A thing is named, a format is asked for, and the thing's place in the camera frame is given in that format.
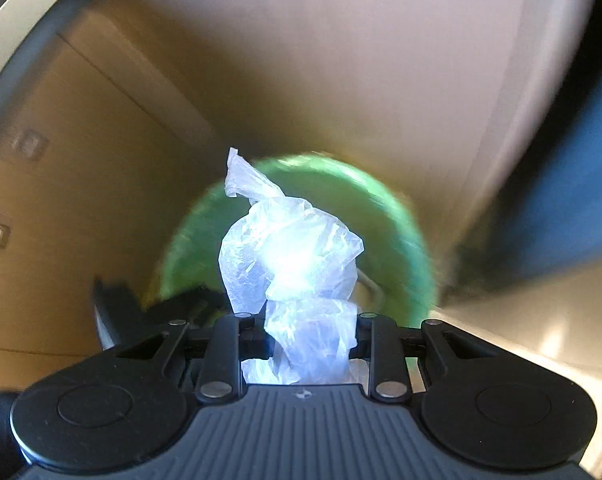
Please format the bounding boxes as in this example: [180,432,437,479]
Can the white plastic bag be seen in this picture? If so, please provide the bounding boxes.
[218,148,364,385]

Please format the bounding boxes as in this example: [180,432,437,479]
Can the green trash bin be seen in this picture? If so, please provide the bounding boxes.
[142,154,436,327]

